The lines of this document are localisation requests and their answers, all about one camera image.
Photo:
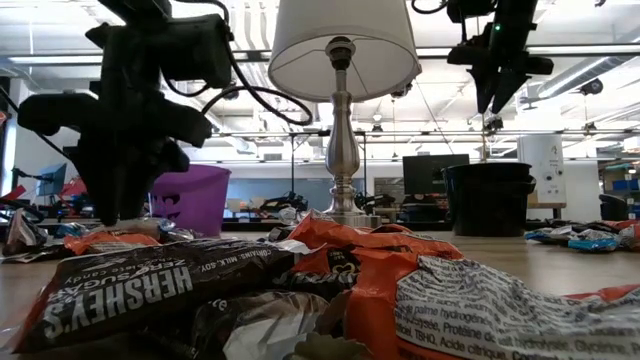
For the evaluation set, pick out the black plastic bucket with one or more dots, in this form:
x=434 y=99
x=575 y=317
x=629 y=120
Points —
x=490 y=200

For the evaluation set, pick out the purple plastic bucket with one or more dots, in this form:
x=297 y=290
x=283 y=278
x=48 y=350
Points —
x=205 y=200

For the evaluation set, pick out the background black robot arm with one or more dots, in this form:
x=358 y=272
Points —
x=285 y=202
x=375 y=202

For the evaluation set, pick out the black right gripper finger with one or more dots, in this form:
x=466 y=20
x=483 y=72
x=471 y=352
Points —
x=506 y=90
x=484 y=90

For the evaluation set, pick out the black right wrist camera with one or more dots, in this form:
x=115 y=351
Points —
x=470 y=9

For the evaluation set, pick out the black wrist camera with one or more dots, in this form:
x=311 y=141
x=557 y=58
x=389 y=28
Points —
x=197 y=50
x=470 y=9

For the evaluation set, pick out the shelf with blue bins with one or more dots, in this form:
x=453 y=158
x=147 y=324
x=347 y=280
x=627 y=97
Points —
x=622 y=182

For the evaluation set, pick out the white shade silver table lamp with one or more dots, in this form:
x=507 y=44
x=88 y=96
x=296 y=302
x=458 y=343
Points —
x=345 y=150

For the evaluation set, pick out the blue screen monitor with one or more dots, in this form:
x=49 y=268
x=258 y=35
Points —
x=52 y=180

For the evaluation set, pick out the black computer monitor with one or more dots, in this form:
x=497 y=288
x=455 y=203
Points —
x=425 y=172

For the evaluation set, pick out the black aluminium table frame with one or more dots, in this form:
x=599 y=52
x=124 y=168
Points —
x=250 y=226

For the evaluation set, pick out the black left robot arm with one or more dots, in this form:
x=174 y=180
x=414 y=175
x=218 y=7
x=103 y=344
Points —
x=135 y=10

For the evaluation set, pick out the wooden side table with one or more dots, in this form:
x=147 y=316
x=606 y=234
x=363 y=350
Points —
x=545 y=205

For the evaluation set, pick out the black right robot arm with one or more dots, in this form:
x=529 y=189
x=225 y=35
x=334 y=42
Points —
x=517 y=12

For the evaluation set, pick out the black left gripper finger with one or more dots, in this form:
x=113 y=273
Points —
x=140 y=180
x=107 y=185

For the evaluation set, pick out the silver ceiling duct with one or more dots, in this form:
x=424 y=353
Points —
x=575 y=75

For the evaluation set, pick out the black ceiling camera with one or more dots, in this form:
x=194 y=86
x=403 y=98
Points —
x=494 y=123
x=591 y=86
x=401 y=91

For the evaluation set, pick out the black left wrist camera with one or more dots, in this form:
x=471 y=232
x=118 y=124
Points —
x=197 y=50

